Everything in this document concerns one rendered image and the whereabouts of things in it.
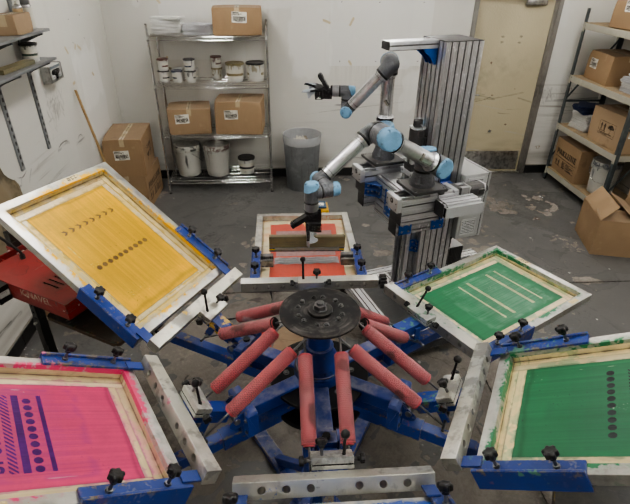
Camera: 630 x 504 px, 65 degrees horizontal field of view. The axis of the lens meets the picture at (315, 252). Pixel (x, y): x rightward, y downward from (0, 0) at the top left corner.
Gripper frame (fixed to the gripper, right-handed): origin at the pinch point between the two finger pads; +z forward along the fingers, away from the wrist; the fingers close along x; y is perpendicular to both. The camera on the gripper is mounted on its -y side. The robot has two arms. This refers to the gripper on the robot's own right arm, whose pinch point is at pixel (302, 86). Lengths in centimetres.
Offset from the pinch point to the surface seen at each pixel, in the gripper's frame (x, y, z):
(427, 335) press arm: -166, 53, -74
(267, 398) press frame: -217, 37, -9
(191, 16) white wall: 238, 14, 146
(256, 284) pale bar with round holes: -147, 45, 8
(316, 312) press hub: -198, 9, -26
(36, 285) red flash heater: -167, 34, 106
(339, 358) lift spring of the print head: -214, 14, -35
